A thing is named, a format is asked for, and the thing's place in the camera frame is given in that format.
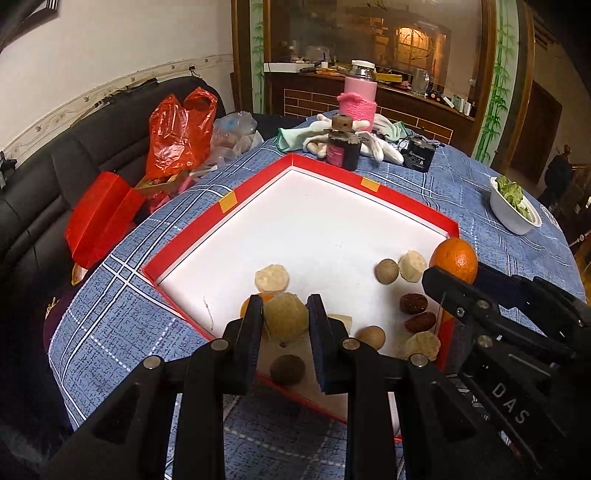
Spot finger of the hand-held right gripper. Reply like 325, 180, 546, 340
421, 267, 573, 366
478, 263, 591, 325

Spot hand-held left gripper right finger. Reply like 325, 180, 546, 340
307, 294, 520, 480

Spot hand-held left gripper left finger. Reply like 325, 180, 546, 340
44, 302, 265, 480

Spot large orange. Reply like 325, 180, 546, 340
429, 237, 478, 283

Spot dark brown longan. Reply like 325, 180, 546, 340
270, 354, 305, 385

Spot red date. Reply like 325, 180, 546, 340
405, 312, 438, 333
399, 294, 428, 315

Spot small orange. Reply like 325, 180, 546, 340
240, 292, 275, 319

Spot red shallow cardboard box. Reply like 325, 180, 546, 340
141, 154, 461, 425

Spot white bowl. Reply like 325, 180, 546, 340
489, 176, 543, 235

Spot green lettuce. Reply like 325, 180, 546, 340
495, 175, 532, 215

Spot blue plaid tablecloth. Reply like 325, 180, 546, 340
48, 108, 585, 480

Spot dark hanging garment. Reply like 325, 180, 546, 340
547, 144, 573, 195

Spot small black box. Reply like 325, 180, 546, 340
403, 139, 438, 172

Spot brown wooden door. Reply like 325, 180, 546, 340
517, 80, 563, 185

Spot white and green cloths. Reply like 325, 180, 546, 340
302, 113, 407, 163

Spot dark jar with wooden stopper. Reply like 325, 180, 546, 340
323, 114, 363, 171

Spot bamboo painted panel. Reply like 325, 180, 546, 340
249, 0, 267, 77
475, 0, 520, 162

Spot red paper bag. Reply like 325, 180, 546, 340
65, 172, 146, 271

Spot pink sleeved bottle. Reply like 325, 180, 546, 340
337, 60, 379, 132

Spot clear glass pitcher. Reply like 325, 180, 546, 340
410, 68, 431, 97

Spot pale green cloth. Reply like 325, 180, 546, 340
277, 127, 324, 153

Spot clear plastic bag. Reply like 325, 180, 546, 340
210, 111, 258, 167

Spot red plastic bag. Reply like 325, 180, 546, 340
147, 88, 219, 181

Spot wooden counter cabinet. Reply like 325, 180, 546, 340
265, 69, 476, 146

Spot black sofa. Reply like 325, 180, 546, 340
0, 76, 227, 370

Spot wood framed glass partition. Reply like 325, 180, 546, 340
231, 0, 536, 158

